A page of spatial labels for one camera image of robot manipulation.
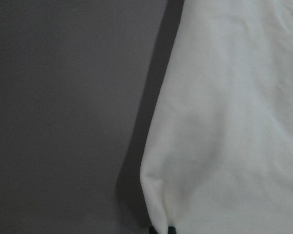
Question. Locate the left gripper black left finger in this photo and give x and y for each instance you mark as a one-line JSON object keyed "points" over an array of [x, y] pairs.
{"points": [[152, 230]]}

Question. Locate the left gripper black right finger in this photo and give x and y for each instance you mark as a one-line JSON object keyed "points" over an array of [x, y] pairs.
{"points": [[171, 230]]}

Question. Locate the beige long-sleeve printed shirt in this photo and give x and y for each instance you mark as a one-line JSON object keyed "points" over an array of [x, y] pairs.
{"points": [[219, 152]]}

